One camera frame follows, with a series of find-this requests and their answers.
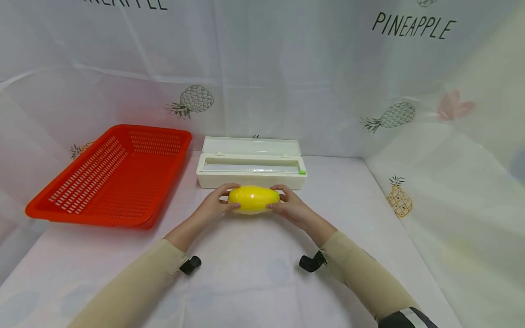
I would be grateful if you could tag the person's left hand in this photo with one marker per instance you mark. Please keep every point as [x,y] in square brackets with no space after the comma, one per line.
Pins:
[210,207]

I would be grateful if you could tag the person's right hand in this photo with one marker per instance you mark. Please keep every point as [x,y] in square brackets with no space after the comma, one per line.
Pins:
[296,210]

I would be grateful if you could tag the person's left thumb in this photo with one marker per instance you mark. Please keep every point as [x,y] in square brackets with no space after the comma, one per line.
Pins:
[232,207]

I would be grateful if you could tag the person's right thumb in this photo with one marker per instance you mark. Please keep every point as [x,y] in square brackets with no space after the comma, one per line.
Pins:
[275,206]

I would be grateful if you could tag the person's left fingers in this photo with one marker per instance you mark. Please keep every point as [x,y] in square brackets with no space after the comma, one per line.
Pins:
[224,197]

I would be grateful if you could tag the person's left index finger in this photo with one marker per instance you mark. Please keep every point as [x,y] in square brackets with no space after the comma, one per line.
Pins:
[228,186]

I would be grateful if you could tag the person's right index finger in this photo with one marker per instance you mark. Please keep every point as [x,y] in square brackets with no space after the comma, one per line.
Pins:
[281,187]

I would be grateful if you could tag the person's right fingers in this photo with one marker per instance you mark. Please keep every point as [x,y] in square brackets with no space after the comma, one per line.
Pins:
[283,197]

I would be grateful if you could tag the yellow oval mango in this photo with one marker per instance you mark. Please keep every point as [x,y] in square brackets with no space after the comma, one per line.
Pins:
[253,199]

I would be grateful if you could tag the person's left forearm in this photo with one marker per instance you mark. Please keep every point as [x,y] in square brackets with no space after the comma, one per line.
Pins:
[143,278]

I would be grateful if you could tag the person's right forearm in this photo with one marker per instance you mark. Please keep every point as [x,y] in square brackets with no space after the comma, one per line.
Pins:
[361,273]

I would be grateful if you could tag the white cling film dispenser box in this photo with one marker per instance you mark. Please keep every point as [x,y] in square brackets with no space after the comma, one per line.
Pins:
[250,178]

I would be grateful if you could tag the red plastic basket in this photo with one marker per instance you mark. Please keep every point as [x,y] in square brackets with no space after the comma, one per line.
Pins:
[137,182]

